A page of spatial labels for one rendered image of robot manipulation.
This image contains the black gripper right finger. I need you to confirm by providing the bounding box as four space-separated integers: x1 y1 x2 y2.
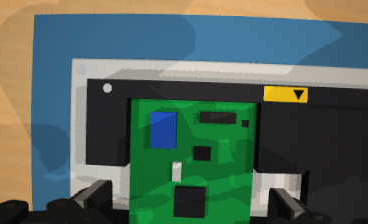
267 188 368 224

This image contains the green circuit board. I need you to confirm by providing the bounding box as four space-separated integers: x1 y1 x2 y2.
129 99 257 224

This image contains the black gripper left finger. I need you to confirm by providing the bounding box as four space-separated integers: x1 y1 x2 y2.
0 179 113 224

